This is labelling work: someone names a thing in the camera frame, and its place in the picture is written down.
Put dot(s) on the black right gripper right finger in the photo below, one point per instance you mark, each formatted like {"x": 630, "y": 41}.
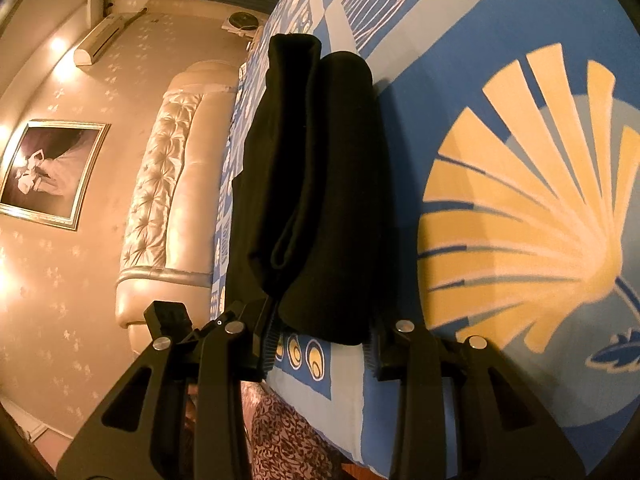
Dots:
{"x": 467, "y": 397}

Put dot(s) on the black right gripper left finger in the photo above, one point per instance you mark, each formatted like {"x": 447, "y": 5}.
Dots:
{"x": 136, "y": 432}

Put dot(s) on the black pants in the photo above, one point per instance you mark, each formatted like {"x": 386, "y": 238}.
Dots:
{"x": 314, "y": 226}

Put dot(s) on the cream tufted headboard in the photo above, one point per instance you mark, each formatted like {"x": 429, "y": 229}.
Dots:
{"x": 168, "y": 251}

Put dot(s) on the floral patterned garment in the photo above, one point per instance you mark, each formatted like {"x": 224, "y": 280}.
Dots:
{"x": 280, "y": 442}

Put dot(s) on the blue patterned bed sheet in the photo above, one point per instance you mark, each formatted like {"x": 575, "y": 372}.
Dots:
{"x": 514, "y": 136}

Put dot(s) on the framed wall picture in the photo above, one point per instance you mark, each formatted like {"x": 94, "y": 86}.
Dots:
{"x": 45, "y": 170}

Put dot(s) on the white wall air conditioner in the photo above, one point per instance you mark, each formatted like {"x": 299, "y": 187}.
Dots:
{"x": 96, "y": 42}

